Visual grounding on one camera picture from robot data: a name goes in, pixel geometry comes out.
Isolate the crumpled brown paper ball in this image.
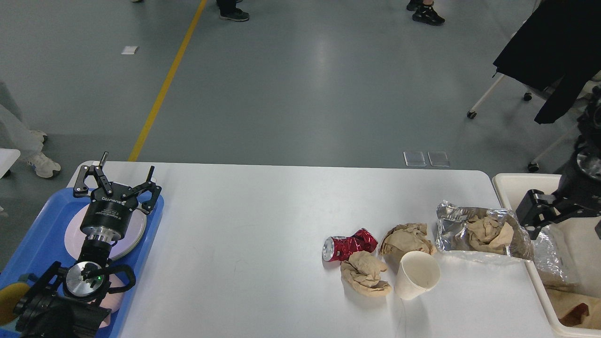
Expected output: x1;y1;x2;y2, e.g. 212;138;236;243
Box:
378;223;437;268

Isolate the large brown paper bag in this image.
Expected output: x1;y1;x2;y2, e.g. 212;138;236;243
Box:
545;288;601;330

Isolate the white paper cup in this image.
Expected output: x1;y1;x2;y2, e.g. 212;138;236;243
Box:
394;252;441;300

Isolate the pink mug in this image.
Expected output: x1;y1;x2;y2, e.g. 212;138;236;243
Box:
99;275;125;329

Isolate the teal and yellow mug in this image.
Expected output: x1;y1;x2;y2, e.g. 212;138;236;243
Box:
0;274;31;326

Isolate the crumpled paper in foil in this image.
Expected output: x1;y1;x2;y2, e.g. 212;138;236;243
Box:
465;216;514;255

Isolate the person in grey trousers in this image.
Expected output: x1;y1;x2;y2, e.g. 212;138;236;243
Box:
0;81;62;179

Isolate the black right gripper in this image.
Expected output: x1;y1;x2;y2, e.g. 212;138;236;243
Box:
516;146;601;240

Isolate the crumpled tan napkin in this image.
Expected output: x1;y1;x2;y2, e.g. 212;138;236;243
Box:
340;251;393;297

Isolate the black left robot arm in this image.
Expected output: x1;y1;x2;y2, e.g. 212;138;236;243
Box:
1;154;164;338

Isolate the white side table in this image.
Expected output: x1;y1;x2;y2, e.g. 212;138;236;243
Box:
0;148;21;179

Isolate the foil wrapper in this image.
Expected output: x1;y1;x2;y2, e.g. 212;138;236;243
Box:
533;225;580;292
434;201;534;264

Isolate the crushed red soda can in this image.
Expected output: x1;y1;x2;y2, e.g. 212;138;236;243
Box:
322;228;378;262

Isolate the pink plate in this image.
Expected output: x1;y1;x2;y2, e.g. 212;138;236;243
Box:
64;205;146;261

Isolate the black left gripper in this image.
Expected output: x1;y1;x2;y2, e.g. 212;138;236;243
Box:
72;151;162;246

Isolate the beige plastic bin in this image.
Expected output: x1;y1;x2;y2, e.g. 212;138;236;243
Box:
493;173;601;338

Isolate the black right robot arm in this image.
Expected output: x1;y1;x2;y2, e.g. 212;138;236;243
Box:
516;85;601;240

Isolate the person with black sneakers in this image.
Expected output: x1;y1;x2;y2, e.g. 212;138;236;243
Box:
406;0;445;26

